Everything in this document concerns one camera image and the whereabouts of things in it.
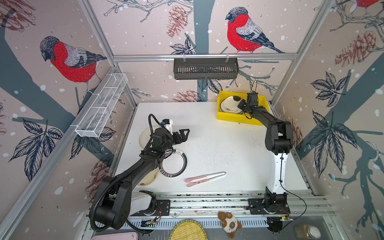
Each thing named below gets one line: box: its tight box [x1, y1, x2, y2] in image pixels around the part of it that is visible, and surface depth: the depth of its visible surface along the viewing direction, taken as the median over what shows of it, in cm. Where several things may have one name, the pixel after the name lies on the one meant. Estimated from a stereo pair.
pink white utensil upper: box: [185, 171, 227, 182], surface depth 85 cm
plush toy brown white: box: [217, 211, 242, 239], surface depth 68 cm
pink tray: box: [91, 232, 139, 240], surface depth 66 cm
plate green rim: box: [158, 148, 189, 178], surface depth 90 cm
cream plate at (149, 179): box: [137, 168, 159, 187], surface depth 83 cm
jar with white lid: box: [294, 224, 321, 240], surface depth 62 cm
